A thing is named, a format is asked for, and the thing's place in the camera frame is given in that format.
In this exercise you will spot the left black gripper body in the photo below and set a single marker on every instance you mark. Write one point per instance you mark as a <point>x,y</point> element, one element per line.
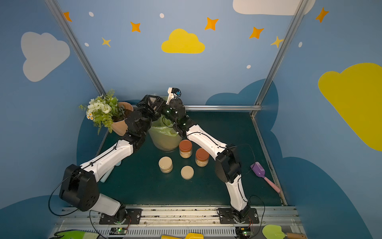
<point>150,103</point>

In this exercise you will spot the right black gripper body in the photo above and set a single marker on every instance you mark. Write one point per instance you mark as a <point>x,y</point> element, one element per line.
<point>166,108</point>

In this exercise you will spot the beige jar lid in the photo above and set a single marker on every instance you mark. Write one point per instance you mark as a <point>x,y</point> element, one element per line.
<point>187,172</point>

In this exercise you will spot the beige-lid oatmeal jar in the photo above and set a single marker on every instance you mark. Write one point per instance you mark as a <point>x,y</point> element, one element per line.
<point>165,164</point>
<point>153,106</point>

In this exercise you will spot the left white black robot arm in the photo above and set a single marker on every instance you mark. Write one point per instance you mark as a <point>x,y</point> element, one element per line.
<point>79,187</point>

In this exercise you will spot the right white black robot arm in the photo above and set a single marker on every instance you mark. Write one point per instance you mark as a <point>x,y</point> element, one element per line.
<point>228,167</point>

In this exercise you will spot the rear brown-lid oatmeal jar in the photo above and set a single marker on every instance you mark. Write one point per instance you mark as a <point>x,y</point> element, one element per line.
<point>185,148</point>

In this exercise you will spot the brown-lid oatmeal jar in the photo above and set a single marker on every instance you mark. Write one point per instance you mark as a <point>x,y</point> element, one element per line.
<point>202,157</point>
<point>185,148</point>

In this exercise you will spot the right brown-lid oatmeal jar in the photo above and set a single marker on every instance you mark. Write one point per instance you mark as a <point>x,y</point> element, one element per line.
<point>202,157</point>

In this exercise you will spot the green plastic bin liner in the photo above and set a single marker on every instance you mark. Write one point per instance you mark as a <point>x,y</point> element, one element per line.
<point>162,123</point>

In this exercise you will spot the mesh waste bin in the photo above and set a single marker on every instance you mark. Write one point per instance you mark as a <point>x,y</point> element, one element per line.
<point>164,139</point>

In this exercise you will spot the artificial white flower plant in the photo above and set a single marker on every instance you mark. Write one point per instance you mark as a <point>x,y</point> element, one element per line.
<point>104,110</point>

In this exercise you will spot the light blue spatula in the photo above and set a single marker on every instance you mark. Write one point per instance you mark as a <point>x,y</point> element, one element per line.
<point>107,174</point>

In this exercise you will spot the left controller board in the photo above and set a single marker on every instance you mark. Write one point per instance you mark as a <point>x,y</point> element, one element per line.
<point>118,231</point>

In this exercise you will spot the controller board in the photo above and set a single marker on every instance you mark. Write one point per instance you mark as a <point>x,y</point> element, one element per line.
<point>243,233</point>
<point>118,231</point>

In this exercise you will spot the green tool front left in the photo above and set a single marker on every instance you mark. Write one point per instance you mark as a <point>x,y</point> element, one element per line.
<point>74,234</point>

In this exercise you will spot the right controller board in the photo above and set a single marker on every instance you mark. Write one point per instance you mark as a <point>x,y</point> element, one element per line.
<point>243,233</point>

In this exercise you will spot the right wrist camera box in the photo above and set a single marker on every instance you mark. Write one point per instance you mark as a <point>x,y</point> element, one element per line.
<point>173,93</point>

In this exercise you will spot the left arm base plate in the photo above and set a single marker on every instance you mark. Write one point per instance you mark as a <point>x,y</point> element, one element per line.
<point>131,215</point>

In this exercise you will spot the purple pink-handled scoop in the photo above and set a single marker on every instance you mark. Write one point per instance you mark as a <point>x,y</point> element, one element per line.
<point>259,171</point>

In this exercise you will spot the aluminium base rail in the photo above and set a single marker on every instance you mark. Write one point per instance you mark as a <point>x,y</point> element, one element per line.
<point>178,221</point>

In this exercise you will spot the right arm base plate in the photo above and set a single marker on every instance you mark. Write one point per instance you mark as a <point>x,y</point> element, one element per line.
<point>226,216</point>

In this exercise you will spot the green spatula wooden handle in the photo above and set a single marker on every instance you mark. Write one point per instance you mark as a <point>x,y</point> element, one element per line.
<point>275,232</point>

